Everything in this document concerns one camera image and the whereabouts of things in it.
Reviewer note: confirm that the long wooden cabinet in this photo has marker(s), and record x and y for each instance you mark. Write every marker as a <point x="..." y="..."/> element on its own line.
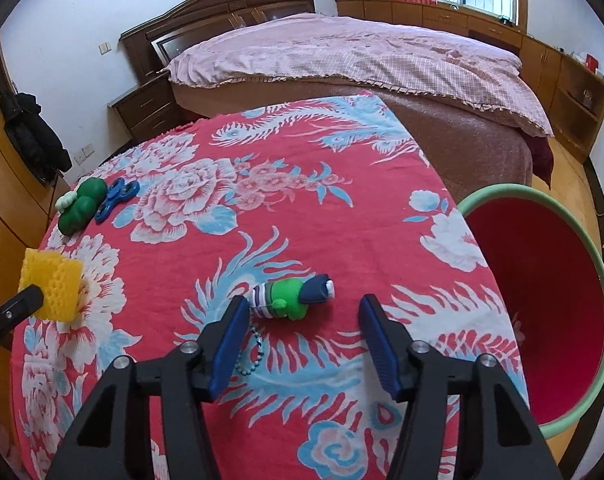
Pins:
<point x="407" y="12"/>

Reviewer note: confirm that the maroon pillow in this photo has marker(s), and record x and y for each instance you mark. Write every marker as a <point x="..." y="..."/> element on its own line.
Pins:
<point x="543" y="160"/>

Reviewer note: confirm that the wooden corner shelf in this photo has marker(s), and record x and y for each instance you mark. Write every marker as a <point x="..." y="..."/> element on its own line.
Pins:
<point x="572" y="110"/>

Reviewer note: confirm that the blue fidget spinner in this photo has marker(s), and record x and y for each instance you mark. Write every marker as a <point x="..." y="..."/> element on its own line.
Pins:
<point x="113" y="199"/>

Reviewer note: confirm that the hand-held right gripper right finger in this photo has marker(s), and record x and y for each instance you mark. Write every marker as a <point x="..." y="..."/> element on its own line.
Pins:
<point x="377" y="350"/>

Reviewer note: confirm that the white double wall switch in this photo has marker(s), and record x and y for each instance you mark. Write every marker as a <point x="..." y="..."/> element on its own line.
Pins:
<point x="84" y="153"/>

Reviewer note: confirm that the red floral printed tablecloth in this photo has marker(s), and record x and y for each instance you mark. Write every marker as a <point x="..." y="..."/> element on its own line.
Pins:
<point x="332" y="200"/>

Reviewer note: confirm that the black coat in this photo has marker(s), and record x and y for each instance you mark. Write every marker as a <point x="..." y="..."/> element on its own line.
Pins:
<point x="32" y="135"/>

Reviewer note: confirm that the dark wooden headboard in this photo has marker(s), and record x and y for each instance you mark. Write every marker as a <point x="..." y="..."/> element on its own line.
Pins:
<point x="207" y="15"/>

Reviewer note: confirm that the red bin with green rim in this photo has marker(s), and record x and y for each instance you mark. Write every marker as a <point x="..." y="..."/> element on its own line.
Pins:
<point x="542" y="285"/>

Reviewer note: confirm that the pink checked quilt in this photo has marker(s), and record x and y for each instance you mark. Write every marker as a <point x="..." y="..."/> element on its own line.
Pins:
<point x="357" y="50"/>

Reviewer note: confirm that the light wooden wardrobe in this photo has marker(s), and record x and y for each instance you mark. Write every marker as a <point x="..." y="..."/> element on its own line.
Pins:
<point x="2" y="210"/>

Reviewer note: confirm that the small red box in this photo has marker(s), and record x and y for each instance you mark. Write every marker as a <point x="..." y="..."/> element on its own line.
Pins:
<point x="591" y="61"/>

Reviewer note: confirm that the dark wooden nightstand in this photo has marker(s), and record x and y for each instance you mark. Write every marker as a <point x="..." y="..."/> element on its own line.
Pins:
<point x="147" y="107"/>

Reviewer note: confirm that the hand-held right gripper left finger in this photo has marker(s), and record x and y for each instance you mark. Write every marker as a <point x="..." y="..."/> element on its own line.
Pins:
<point x="228" y="347"/>

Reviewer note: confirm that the green and white toy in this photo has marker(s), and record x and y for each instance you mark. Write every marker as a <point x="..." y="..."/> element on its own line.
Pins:
<point x="79" y="212"/>

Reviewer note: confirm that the yellow foam fruit net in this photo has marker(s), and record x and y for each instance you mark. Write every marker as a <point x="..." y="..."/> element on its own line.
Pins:
<point x="57" y="275"/>

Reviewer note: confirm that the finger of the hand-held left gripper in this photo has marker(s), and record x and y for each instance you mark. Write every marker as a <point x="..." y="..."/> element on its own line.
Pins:
<point x="9" y="317"/>

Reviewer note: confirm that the black telephone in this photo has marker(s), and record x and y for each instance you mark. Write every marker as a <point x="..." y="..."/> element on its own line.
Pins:
<point x="505" y="20"/>

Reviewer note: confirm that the small ornament on shelf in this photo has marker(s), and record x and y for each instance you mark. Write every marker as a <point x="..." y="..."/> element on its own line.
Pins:
<point x="588" y="99"/>

